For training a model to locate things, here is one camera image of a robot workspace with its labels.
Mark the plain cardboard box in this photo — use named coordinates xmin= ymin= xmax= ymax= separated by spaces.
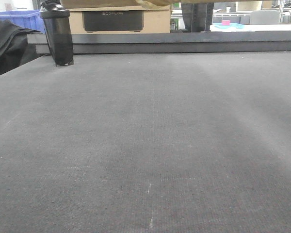
xmin=60 ymin=0 xmax=215 ymax=9

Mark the black foam board stack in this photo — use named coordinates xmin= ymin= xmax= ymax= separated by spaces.
xmin=27 ymin=30 xmax=291 ymax=54

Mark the black office chair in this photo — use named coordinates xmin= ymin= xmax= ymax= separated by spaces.
xmin=181 ymin=3 xmax=214 ymax=33

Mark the large brown EcoFlow carton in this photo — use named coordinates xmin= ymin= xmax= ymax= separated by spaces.
xmin=69 ymin=5 xmax=171 ymax=34

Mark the pink cube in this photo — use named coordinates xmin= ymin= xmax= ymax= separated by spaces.
xmin=221 ymin=20 xmax=230 ymax=26

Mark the blue tray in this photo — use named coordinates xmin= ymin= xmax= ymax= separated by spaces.
xmin=213 ymin=23 xmax=244 ymax=30

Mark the black shaker bottle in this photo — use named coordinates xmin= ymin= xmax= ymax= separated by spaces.
xmin=40 ymin=0 xmax=74 ymax=66

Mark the white table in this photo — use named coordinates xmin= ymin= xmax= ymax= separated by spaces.
xmin=210 ymin=24 xmax=291 ymax=32

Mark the blue plastic crate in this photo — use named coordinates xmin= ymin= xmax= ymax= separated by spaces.
xmin=0 ymin=10 xmax=45 ymax=33

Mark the black jacket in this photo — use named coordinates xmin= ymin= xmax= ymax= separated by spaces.
xmin=0 ymin=20 xmax=41 ymax=75

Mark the grey chair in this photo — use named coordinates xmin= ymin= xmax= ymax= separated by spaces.
xmin=250 ymin=10 xmax=280 ymax=25

